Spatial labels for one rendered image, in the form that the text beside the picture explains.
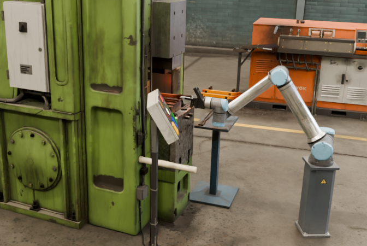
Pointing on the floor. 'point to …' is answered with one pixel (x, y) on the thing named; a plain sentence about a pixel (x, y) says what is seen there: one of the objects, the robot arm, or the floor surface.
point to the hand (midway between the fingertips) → (182, 95)
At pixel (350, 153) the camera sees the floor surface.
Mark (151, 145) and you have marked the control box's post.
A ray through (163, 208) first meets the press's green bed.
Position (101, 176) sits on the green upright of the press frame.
